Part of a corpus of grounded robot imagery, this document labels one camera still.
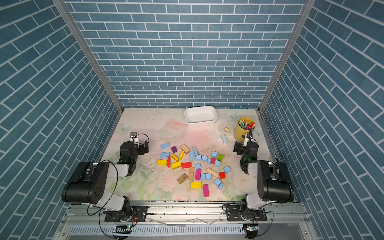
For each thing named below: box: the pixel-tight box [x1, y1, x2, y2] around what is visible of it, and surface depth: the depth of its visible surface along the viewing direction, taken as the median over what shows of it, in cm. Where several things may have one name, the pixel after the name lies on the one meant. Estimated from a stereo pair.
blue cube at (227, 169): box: [223, 166, 231, 174], surface depth 89 cm
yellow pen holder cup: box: [235, 117, 256, 142], surface depth 98 cm
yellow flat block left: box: [156, 159, 167, 166], surface depth 93 cm
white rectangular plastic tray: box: [184, 105, 218, 127], surface depth 118 cm
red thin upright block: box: [167, 156, 171, 168], surface depth 92 cm
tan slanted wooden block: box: [206, 168, 219, 178], surface depth 89 cm
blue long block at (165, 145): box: [160, 142, 171, 150], surface depth 101 cm
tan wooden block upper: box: [180, 144, 190, 155], surface depth 98 cm
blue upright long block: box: [189, 151, 195, 161], surface depth 96 cm
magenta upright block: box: [195, 169, 202, 181], surface depth 88 cm
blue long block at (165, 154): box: [160, 152, 170, 158], surface depth 96 cm
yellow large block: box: [171, 161, 182, 170], surface depth 91 cm
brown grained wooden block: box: [176, 173, 189, 185], surface depth 86 cm
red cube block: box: [219, 172, 226, 179], surface depth 88 cm
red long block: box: [181, 162, 192, 169], surface depth 91 cm
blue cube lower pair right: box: [205, 173, 212, 181], surface depth 86 cm
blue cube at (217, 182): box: [214, 178, 222, 187], surface depth 84 cm
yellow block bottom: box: [190, 182, 202, 189], surface depth 84 cm
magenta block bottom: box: [203, 184, 210, 197], surface depth 82 cm
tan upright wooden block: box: [188, 167, 195, 181], surface depth 88 cm
